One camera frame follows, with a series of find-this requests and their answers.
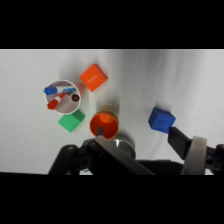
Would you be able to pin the blue marker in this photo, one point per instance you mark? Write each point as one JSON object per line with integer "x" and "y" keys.
{"x": 50, "y": 90}

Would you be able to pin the orange and yellow cup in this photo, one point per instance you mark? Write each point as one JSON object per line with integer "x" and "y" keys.
{"x": 110, "y": 129}

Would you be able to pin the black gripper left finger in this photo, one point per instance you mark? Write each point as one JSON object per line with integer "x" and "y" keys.
{"x": 115, "y": 150}

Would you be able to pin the white cup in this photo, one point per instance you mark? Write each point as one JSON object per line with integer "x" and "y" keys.
{"x": 67, "y": 105}

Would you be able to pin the green cube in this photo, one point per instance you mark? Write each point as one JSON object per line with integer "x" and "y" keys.
{"x": 70, "y": 122}

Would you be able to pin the red marker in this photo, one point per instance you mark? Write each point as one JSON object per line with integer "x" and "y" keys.
{"x": 53, "y": 103}

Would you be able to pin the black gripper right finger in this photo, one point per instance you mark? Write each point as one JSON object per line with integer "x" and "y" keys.
{"x": 195, "y": 154}

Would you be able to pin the blue cube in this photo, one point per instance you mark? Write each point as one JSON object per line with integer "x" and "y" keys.
{"x": 161, "y": 120}

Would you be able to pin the orange cube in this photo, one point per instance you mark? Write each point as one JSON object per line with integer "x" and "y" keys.
{"x": 93, "y": 77}

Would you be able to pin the steel saucepan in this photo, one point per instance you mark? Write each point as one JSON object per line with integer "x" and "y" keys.
{"x": 127, "y": 146}

